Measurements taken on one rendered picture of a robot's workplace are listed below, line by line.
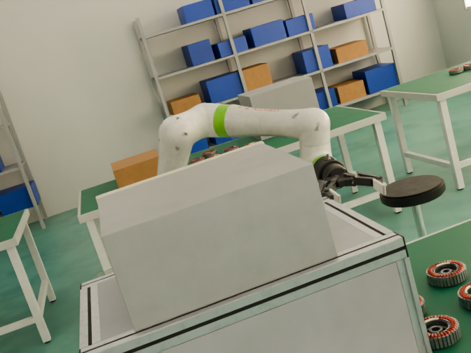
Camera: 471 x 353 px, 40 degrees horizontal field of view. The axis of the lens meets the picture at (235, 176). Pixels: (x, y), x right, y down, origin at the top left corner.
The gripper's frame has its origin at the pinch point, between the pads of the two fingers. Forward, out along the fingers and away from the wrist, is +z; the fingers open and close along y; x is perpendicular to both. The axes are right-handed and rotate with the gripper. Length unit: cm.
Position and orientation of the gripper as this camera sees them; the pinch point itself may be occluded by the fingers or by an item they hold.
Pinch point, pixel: (361, 194)
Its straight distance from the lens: 184.6
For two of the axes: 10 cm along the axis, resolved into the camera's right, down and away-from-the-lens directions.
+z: 2.5, 2.8, -9.3
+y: 9.6, -2.1, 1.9
